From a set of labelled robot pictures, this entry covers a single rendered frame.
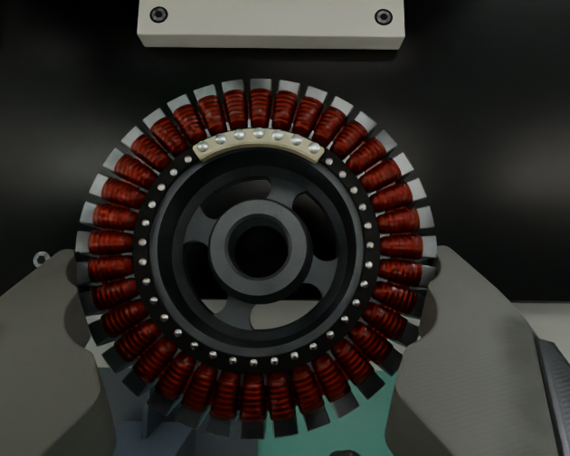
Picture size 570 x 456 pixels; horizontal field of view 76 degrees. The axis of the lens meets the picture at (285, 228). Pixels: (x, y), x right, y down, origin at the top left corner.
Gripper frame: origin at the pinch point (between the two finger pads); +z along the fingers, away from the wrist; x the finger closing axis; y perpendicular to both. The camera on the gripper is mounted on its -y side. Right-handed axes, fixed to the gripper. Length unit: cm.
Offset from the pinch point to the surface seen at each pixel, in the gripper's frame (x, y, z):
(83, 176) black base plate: -10.0, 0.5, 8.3
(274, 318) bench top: 0.5, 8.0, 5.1
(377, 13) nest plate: 6.5, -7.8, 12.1
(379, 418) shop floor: 27, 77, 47
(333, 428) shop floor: 15, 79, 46
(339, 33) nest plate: 4.3, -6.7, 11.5
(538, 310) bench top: 16.0, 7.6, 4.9
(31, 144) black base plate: -13.1, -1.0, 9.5
